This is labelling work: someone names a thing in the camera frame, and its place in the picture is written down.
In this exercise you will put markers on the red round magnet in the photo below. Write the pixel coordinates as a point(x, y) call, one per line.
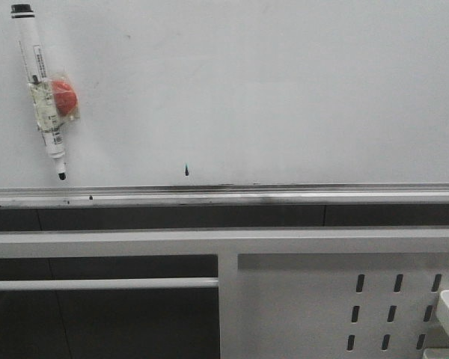
point(65, 97)

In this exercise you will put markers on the white whiteboard marker pen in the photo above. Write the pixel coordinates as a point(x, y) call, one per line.
point(39, 85)

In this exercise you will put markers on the large white whiteboard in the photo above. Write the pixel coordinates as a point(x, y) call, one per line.
point(235, 92)

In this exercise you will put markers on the aluminium whiteboard marker tray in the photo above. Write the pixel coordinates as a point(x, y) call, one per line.
point(222, 195)

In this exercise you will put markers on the white metal pegboard frame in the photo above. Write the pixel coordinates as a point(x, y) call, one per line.
point(324, 293)

